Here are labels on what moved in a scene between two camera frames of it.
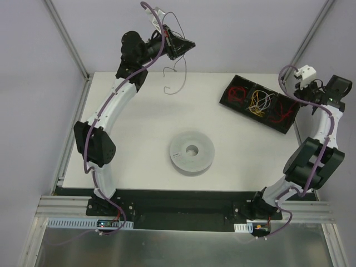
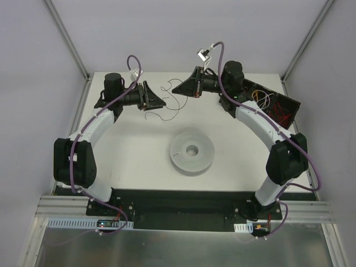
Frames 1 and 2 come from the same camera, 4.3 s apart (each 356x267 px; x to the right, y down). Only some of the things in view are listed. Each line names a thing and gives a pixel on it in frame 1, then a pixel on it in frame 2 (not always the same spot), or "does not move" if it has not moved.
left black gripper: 169,46 -> 142,96
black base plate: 184,211 does not move
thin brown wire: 177,60 -> 177,109
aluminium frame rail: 75,207 does not move
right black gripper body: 314,104 -> 198,82
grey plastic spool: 191,154 does not move
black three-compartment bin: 260,103 does not move
